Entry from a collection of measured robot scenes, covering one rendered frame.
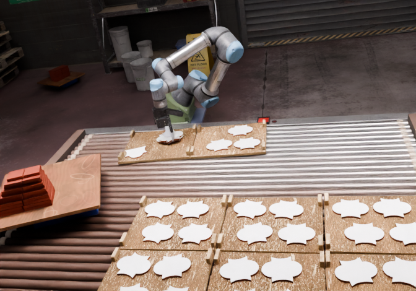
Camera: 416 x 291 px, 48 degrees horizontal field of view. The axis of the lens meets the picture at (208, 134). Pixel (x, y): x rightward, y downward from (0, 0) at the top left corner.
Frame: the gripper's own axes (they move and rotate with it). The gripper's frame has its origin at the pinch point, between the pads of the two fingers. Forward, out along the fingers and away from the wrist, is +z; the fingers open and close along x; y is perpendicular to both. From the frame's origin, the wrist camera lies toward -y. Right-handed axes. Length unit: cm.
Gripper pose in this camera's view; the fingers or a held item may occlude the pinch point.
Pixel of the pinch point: (171, 135)
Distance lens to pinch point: 271.5
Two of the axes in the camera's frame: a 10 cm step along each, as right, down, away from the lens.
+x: 3.5, 3.8, -8.5
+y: -9.2, 2.8, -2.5
